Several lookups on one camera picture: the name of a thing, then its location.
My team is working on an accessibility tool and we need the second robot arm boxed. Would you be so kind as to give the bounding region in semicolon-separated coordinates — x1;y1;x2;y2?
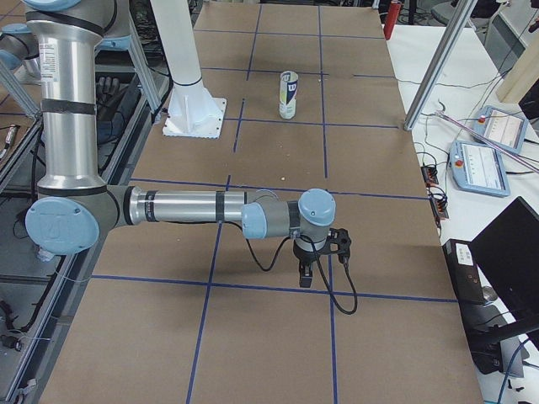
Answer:
1;23;40;84

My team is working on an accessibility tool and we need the blue teach pendant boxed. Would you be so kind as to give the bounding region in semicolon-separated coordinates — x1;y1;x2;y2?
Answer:
449;141;510;197
473;105;529;153

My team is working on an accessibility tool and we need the black laptop monitor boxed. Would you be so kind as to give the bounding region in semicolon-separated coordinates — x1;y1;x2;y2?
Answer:
470;196;538;314

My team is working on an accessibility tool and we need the far blue teach pendant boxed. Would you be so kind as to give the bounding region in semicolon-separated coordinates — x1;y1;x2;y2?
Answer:
473;105;529;153

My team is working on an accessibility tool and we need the reacher grabber stick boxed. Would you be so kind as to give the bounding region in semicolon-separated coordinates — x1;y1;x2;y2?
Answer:
434;100;538;173

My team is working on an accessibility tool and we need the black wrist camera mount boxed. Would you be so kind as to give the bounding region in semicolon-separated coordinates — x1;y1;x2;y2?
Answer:
328;228;351;265

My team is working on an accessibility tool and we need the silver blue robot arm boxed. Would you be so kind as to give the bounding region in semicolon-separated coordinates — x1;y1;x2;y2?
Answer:
25;1;348;288

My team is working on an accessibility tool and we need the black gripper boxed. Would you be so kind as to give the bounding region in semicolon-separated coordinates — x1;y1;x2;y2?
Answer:
293;238;328;288

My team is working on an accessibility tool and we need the aluminium frame post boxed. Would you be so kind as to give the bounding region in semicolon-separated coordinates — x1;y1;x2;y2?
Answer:
403;0;477;131

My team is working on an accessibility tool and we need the orange black connector block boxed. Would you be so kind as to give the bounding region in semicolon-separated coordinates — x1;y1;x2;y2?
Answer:
420;165;439;186

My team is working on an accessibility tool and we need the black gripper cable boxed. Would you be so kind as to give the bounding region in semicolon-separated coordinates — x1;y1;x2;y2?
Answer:
243;222;359;315

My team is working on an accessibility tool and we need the near blue teach pendant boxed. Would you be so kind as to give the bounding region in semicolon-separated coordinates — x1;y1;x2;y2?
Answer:
449;141;510;197

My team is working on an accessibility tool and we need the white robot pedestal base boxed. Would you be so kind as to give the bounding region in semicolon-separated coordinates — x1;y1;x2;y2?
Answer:
151;0;227;139

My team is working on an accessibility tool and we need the red cylinder tube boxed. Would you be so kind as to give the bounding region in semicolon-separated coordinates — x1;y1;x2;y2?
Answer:
383;0;402;40

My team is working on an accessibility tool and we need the black computer box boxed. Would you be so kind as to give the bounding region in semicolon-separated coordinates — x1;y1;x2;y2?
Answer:
443;239;499;332

